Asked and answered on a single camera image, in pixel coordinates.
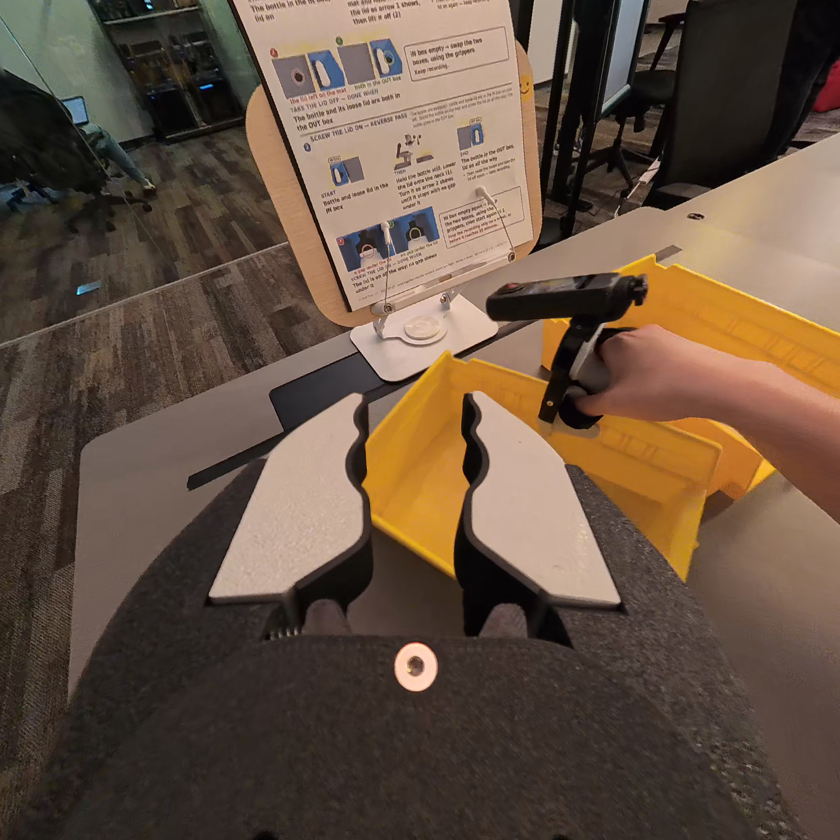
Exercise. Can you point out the wooden document board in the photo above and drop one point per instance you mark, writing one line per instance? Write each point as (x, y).
(282, 216)

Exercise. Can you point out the person's right hand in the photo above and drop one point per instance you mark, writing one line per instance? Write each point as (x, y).
(656, 374)

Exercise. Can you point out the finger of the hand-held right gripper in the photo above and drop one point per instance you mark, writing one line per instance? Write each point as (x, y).
(571, 430)

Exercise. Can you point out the dark display cabinet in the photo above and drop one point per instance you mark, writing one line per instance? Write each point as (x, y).
(170, 79)

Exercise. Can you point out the yellow smiley sticker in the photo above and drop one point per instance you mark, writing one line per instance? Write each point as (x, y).
(526, 86)

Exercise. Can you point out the person's right forearm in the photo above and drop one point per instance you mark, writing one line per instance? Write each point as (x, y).
(787, 420)

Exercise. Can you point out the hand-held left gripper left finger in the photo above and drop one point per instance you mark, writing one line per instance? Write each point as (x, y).
(295, 512)

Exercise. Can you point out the black framed glass panel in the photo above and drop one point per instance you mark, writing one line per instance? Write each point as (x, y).
(564, 98)

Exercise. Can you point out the printed instruction sheet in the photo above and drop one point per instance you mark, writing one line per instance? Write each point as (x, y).
(394, 164)

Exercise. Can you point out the black office chair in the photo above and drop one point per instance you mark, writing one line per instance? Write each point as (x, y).
(630, 111)
(722, 98)
(39, 144)

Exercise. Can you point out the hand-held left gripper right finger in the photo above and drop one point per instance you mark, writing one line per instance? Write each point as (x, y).
(531, 525)

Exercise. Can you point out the yellow plastic bin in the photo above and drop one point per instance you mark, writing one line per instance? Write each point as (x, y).
(735, 308)
(407, 485)

